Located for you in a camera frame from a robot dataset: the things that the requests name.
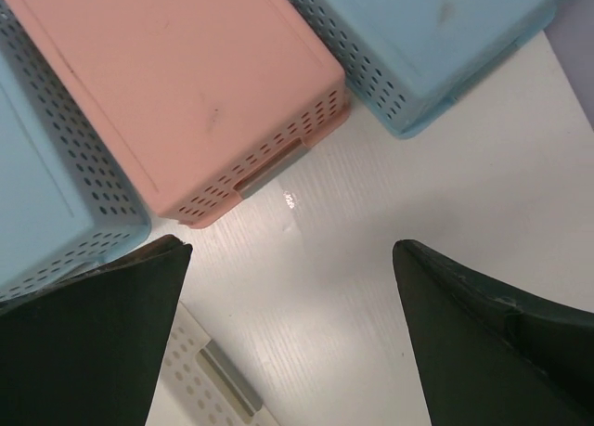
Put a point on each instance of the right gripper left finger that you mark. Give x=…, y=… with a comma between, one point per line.
x=88, y=351

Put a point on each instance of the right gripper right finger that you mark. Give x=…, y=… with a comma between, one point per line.
x=489, y=353

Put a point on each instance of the white plastic basket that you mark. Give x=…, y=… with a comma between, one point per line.
x=199, y=385

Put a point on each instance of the blue plastic basket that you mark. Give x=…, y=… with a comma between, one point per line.
x=409, y=61
x=66, y=205

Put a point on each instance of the pink plastic basket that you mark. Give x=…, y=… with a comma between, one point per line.
x=200, y=101

